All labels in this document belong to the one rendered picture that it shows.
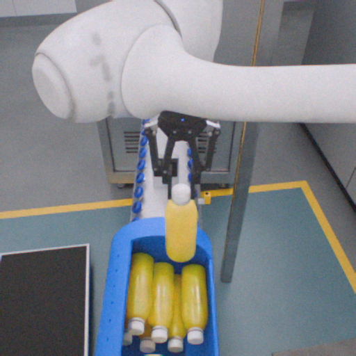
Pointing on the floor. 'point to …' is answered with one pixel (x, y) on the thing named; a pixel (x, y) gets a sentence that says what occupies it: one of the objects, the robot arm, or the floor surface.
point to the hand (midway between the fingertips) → (181, 183)
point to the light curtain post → (249, 133)
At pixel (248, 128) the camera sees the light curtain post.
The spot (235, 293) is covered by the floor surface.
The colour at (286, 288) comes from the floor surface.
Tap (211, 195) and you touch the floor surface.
